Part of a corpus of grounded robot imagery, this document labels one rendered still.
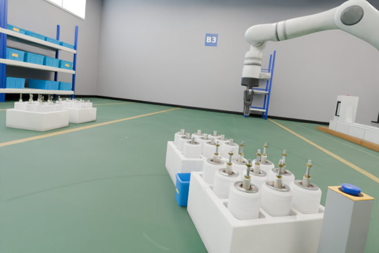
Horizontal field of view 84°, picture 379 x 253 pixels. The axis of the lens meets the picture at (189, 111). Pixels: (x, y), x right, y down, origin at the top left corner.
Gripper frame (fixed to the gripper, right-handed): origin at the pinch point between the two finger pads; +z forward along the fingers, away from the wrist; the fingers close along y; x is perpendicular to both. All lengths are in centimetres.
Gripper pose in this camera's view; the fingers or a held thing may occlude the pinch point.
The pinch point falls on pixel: (246, 111)
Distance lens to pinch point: 92.9
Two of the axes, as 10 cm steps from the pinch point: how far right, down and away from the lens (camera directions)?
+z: -1.1, 9.9, 0.9
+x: 9.7, 1.2, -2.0
